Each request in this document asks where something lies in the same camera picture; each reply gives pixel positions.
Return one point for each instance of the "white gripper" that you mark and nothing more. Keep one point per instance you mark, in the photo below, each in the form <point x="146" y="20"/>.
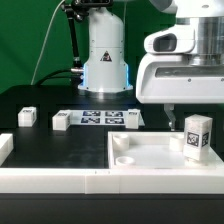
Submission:
<point x="169" y="79"/>

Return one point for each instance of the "white square tabletop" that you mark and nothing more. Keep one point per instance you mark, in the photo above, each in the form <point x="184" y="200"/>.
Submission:
<point x="154" y="150"/>

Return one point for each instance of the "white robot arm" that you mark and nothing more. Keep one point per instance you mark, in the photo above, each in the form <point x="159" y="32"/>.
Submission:
<point x="206" y="17"/>

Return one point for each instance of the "printed marker sheet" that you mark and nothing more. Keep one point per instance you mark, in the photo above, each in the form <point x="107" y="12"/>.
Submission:
<point x="99" y="117"/>

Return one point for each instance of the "white U-shaped obstacle fence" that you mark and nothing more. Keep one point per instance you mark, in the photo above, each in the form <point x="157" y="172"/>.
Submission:
<point x="106" y="181"/>

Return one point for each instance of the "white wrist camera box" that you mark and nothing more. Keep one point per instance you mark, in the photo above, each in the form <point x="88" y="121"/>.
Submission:
<point x="174" y="40"/>

